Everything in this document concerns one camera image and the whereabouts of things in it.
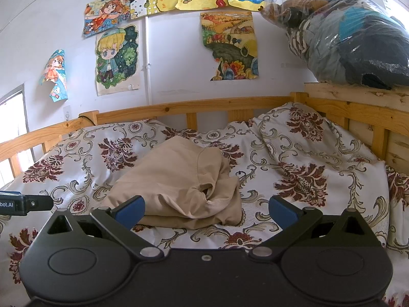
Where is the wooden bed frame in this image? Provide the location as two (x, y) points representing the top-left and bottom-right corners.
(0, 91), (409, 180)

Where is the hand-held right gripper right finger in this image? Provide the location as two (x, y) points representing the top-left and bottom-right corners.
(248, 195), (369, 260)

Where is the white wall pipe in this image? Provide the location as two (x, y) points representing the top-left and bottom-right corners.
(143, 16), (153, 107)

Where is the floral patterned bedspread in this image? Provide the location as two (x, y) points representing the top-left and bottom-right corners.
(0, 102), (409, 307)

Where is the pale rough wooden plank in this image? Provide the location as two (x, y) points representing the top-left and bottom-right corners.
(303, 81), (409, 111)

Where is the curled anime girl poster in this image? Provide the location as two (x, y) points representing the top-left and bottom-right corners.
(40, 49), (69, 103)

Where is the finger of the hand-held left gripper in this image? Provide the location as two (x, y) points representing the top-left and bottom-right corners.
(27, 195), (54, 212)

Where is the window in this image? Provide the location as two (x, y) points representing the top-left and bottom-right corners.
(0, 84), (36, 181)

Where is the clear plastic bag of clothes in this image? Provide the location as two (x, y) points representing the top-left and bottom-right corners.
(259, 0), (409, 91)

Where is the autumn landscape poster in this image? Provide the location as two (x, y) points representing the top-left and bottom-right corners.
(200, 11), (259, 81)

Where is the beige hooded zip jacket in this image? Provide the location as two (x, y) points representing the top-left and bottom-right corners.
(102, 136), (243, 230)

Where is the orange-haired cartoon girl poster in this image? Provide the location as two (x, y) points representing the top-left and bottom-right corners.
(83, 0), (132, 38)

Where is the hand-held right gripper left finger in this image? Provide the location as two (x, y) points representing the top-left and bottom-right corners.
(44, 195), (165, 260)

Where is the blond cartoon child poster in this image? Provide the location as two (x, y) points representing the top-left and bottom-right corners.
(95, 24), (141, 97)

